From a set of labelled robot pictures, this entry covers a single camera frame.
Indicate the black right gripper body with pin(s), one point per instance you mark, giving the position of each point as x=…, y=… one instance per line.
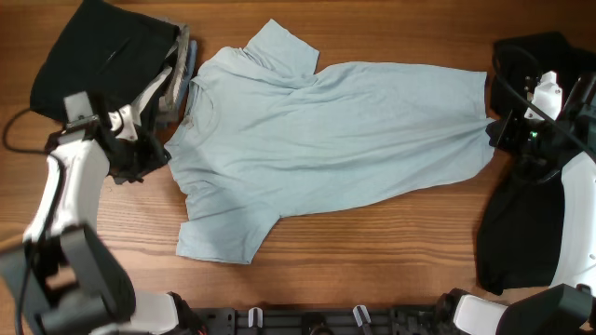
x=523, y=136

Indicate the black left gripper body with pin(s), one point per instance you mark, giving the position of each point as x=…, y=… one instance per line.
x=138, y=156

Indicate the light blue t-shirt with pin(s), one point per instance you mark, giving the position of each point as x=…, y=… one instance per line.
x=267, y=135

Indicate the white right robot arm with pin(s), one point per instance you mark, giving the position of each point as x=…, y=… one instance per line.
x=567, y=304

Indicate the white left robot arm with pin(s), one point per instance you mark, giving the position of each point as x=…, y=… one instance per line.
x=62, y=277

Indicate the black clothes pile right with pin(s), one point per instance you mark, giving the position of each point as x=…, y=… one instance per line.
x=519, y=240

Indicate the grey folded garment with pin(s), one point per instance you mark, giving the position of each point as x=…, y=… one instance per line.
x=156, y=88

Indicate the black folded garment top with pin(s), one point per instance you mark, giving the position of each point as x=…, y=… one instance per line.
x=103, y=49

